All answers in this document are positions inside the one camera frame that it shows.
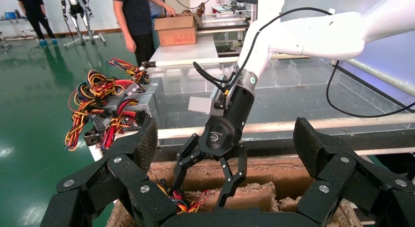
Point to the grey storage shelf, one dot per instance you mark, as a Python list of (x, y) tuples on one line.
[(223, 24)]

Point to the blue crate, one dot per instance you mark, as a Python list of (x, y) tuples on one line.
[(9, 15)]

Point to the person in black shirt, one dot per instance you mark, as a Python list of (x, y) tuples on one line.
[(136, 15)]

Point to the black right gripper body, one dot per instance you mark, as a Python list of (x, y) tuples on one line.
[(230, 121)]

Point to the white side table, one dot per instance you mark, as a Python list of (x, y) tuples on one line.
[(19, 21)]

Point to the person in black walking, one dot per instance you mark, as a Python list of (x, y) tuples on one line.
[(32, 8)]

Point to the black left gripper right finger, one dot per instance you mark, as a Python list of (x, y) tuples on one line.
[(350, 186)]

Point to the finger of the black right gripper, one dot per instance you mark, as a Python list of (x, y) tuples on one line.
[(184, 160), (241, 167)]

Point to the long clear acrylic bin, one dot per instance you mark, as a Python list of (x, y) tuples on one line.
[(373, 102)]

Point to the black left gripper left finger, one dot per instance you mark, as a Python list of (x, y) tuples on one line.
[(103, 193)]

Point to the worn brown cardboard box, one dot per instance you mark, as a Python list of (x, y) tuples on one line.
[(275, 173)]

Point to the humanoid robot on stand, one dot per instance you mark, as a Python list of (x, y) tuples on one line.
[(77, 11)]

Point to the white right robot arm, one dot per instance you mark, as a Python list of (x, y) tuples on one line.
[(324, 34)]

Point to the cardboard box with red print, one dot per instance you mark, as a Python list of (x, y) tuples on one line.
[(176, 32)]

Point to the white column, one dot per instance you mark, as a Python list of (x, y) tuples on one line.
[(270, 5)]

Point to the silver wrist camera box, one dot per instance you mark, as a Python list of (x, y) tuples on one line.
[(202, 105)]

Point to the white padded pipe rail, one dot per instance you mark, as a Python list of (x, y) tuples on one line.
[(194, 61), (382, 77), (308, 124)]

